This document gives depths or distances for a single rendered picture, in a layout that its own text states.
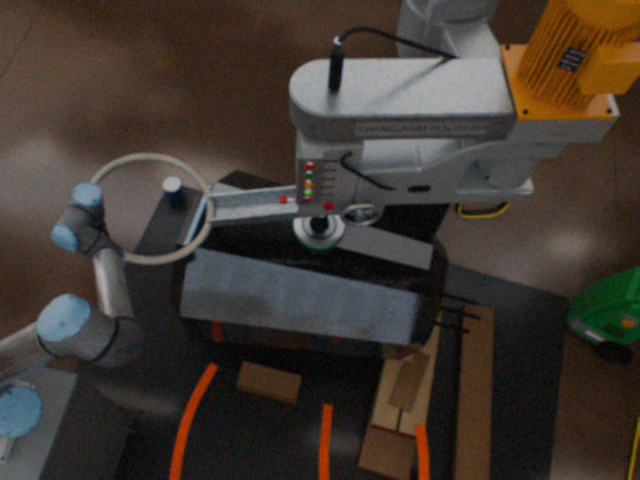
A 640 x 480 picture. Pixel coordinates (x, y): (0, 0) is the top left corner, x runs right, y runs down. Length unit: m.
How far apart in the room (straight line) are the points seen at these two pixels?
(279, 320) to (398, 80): 1.17
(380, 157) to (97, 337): 1.07
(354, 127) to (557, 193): 2.33
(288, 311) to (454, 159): 0.97
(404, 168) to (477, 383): 1.46
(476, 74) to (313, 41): 2.53
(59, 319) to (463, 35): 1.66
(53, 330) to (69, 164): 2.45
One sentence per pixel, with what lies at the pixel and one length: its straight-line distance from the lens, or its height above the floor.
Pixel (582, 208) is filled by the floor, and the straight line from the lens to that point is 3.88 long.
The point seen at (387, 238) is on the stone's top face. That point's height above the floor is 0.80.
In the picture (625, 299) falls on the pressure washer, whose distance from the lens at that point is 3.09.
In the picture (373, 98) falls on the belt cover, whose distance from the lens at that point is 1.73.
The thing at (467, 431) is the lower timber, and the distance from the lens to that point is 3.03.
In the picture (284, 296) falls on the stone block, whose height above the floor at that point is 0.71.
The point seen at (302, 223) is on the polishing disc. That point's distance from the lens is 2.43.
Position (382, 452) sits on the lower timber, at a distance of 2.91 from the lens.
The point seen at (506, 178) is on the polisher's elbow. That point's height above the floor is 1.30.
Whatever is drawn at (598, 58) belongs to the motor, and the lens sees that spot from 1.65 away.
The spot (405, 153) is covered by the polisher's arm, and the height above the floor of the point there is 1.38.
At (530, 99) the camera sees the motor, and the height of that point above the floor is 1.70.
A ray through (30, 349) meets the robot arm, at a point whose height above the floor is 1.58.
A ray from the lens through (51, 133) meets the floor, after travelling 4.00.
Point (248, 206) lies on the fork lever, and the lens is 2.31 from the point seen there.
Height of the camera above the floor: 2.96
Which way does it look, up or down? 63 degrees down
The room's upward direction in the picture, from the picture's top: 6 degrees clockwise
